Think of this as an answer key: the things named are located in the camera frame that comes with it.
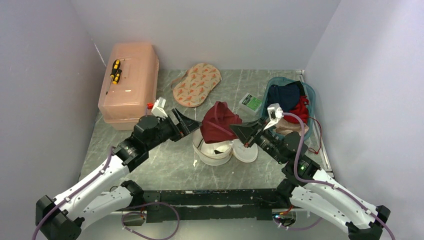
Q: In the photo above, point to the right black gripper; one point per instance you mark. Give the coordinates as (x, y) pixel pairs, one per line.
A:
(246, 132)

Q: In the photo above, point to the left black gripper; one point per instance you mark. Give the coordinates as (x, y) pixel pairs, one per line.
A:
(188, 123)

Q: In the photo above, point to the dark red bra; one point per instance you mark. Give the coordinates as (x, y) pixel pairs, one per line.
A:
(215, 126)

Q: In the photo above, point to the white mesh laundry bag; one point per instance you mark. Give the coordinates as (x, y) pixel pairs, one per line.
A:
(216, 154)

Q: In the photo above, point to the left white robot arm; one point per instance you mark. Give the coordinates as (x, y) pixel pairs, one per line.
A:
(64, 216)

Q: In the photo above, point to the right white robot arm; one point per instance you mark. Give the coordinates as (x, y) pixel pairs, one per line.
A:
(308, 186)

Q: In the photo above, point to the green white small box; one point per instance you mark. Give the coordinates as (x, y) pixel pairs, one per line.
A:
(250, 104)

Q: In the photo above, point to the beige pink cloth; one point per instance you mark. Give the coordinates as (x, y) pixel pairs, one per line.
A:
(283, 127)

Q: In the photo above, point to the patterned beige oven mitt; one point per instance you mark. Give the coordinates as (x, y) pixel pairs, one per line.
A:
(192, 89)

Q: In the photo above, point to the navy blue cloth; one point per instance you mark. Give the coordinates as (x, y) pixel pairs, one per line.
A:
(287, 96)

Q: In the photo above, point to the red cloth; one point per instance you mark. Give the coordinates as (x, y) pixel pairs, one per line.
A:
(299, 109)

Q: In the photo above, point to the pink plastic storage box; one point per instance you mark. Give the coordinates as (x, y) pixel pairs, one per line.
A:
(126, 102)

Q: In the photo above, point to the yellow black screwdriver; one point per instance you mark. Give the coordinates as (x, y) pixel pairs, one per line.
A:
(115, 67)
(114, 78)

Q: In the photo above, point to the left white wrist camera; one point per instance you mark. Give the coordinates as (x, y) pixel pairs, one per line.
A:
(157, 108)

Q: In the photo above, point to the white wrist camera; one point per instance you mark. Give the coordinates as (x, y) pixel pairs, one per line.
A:
(275, 114)
(157, 108)

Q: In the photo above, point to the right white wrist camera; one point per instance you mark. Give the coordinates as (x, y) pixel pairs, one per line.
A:
(275, 114)

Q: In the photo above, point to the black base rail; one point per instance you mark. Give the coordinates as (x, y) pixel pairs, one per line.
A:
(212, 204)

